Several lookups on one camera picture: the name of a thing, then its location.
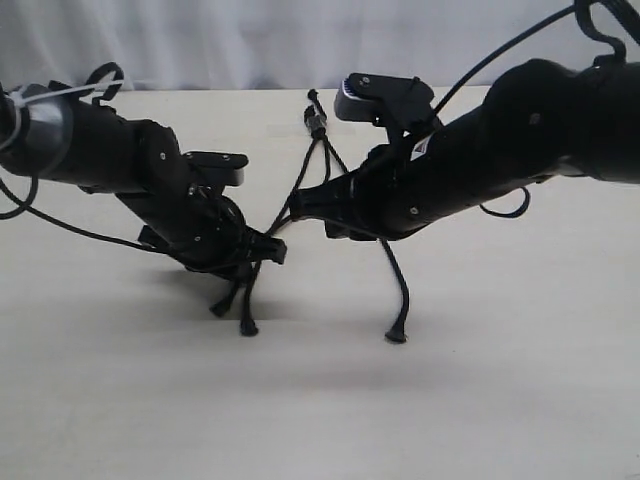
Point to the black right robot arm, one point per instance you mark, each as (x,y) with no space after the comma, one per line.
(537,121)

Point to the clear tape strip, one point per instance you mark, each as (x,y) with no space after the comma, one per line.
(286,130)

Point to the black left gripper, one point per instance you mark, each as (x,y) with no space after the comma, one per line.
(202,240)

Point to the white backdrop curtain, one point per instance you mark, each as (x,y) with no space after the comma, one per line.
(182,45)

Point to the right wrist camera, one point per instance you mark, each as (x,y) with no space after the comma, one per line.
(397,103)

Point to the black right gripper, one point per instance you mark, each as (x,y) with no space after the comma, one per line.
(360,201)

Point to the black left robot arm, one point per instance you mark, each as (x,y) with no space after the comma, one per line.
(48,134)

